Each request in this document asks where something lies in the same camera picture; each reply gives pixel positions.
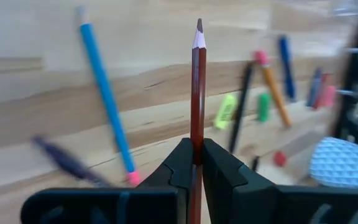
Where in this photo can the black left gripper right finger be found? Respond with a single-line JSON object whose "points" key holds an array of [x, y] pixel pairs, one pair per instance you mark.
{"points": [[259, 205]]}

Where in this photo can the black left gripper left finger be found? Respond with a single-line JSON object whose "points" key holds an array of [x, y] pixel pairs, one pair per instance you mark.
{"points": [[154, 205]]}

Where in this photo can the gray pen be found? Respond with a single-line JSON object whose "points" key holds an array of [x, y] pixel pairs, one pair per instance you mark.
{"points": [[255, 163]]}

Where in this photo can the small red cap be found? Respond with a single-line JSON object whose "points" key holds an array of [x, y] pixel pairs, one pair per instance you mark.
{"points": [[280, 159]]}

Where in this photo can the dark purple pen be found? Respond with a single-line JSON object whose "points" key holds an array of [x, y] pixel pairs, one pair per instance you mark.
{"points": [[67, 161]]}

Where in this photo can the green eraser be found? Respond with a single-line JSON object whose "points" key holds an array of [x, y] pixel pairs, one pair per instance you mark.
{"points": [[263, 107]]}

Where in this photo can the yellow-green eraser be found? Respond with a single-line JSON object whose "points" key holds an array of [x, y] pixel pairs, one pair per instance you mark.
{"points": [[225, 112]]}

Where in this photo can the black click pen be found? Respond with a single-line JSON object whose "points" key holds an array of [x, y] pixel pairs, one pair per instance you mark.
{"points": [[241, 105]]}

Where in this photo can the orange pencil with pink eraser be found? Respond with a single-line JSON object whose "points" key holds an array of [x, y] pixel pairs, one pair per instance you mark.
{"points": [[275, 93]]}

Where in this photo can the brown pencil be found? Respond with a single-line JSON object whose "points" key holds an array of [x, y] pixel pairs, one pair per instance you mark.
{"points": [[198, 93]]}

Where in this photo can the red pen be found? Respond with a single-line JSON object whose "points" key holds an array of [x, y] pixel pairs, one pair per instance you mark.
{"points": [[322, 93]]}

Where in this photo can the blue pencil with pink eraser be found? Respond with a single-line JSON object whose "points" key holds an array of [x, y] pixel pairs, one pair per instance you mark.
{"points": [[104, 87]]}

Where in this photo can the dark blue pen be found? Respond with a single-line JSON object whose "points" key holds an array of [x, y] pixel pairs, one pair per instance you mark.
{"points": [[287, 68]]}

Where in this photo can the succulent in white pot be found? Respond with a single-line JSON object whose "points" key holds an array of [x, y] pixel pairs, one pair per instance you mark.
{"points": [[343, 161]]}

